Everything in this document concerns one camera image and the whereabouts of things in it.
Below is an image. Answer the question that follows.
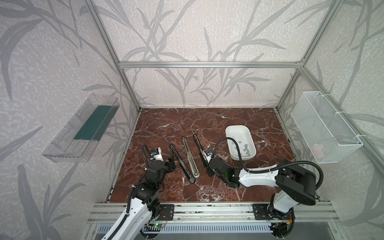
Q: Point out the black stapler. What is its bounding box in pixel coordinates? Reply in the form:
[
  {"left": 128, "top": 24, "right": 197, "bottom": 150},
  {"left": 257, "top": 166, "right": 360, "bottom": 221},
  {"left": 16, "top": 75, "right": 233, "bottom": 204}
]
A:
[
  {"left": 193, "top": 134, "right": 209, "bottom": 168},
  {"left": 170, "top": 145, "right": 196, "bottom": 184}
]

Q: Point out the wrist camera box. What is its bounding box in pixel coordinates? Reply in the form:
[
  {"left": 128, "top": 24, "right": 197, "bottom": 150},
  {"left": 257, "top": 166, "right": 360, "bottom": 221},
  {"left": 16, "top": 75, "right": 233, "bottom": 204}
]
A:
[
  {"left": 203, "top": 149, "right": 213, "bottom": 164},
  {"left": 150, "top": 148, "right": 164, "bottom": 162}
]

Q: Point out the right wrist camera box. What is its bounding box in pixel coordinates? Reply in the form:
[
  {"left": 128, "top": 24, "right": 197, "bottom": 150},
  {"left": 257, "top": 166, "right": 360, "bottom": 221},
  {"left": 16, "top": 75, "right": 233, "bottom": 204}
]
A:
[{"left": 203, "top": 149, "right": 213, "bottom": 164}]

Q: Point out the left black corrugated cable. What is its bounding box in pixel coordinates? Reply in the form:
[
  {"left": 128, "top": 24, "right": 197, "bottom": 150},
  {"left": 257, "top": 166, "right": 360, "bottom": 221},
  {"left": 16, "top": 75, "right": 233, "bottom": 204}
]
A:
[{"left": 106, "top": 143, "right": 154, "bottom": 240}]

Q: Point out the green mat in shelf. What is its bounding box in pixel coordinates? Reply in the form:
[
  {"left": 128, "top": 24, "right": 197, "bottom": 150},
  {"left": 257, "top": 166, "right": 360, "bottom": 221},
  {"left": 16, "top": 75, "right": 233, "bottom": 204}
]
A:
[{"left": 74, "top": 105, "right": 119, "bottom": 141}]

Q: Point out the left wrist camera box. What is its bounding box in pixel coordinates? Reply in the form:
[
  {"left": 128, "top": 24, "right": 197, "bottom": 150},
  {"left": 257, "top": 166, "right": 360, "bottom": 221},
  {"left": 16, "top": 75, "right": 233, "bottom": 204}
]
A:
[{"left": 150, "top": 148, "right": 164, "bottom": 162}]

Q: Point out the white plastic tray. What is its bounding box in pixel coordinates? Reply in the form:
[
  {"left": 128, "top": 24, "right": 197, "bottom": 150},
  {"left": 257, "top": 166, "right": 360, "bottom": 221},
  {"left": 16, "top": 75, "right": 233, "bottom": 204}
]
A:
[{"left": 226, "top": 125, "right": 257, "bottom": 161}]

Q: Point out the aluminium frame crossbar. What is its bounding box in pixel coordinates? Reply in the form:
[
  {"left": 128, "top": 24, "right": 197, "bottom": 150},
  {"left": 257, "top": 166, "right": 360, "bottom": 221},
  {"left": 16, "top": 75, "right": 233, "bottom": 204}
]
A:
[{"left": 119, "top": 62, "right": 301, "bottom": 69}]

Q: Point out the black corrugated cable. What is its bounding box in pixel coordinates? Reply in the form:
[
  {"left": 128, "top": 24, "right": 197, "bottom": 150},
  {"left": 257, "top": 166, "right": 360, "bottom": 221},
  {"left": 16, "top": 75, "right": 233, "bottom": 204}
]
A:
[
  {"left": 212, "top": 137, "right": 325, "bottom": 190},
  {"left": 106, "top": 143, "right": 154, "bottom": 240}
]

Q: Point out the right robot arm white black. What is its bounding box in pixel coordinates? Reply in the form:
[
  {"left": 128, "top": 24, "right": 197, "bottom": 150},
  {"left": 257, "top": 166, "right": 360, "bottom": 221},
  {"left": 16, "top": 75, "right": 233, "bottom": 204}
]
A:
[{"left": 207, "top": 157, "right": 321, "bottom": 220}]

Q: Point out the small circuit board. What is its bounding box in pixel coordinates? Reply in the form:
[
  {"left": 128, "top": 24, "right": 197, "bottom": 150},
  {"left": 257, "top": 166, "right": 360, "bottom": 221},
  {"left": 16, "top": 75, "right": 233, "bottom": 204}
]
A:
[{"left": 144, "top": 223, "right": 166, "bottom": 232}]

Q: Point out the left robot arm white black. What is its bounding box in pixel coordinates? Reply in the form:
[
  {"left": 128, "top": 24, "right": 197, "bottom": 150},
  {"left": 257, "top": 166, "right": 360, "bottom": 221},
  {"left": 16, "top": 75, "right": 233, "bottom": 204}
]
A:
[{"left": 103, "top": 158, "right": 176, "bottom": 240}]

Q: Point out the white wire mesh basket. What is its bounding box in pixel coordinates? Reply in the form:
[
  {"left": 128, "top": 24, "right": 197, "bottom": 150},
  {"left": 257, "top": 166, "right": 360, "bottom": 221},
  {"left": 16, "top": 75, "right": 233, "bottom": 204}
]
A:
[{"left": 291, "top": 91, "right": 364, "bottom": 164}]

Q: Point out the pink object in basket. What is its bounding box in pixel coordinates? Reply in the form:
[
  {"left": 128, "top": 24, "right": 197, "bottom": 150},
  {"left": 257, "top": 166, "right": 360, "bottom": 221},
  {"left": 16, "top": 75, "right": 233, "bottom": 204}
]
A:
[{"left": 311, "top": 144, "right": 325, "bottom": 158}]

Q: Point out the right black corrugated cable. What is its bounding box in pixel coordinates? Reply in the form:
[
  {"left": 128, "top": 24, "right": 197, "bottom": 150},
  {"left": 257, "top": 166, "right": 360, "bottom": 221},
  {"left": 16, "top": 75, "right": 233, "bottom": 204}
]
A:
[{"left": 212, "top": 137, "right": 325, "bottom": 190}]

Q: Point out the beige grey stapler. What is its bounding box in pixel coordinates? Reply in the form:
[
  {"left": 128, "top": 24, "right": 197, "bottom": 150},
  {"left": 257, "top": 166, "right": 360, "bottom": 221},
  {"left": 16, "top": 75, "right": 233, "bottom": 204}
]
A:
[{"left": 182, "top": 137, "right": 200, "bottom": 178}]

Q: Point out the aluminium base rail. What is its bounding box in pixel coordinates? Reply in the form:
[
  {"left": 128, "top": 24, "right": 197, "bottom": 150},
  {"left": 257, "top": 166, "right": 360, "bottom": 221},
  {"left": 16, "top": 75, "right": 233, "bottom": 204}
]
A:
[{"left": 87, "top": 202, "right": 341, "bottom": 224}]

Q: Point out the clear acrylic wall shelf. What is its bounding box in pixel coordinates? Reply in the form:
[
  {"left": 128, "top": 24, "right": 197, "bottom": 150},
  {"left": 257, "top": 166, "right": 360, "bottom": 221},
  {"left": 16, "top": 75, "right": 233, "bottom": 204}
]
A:
[{"left": 43, "top": 94, "right": 120, "bottom": 163}]

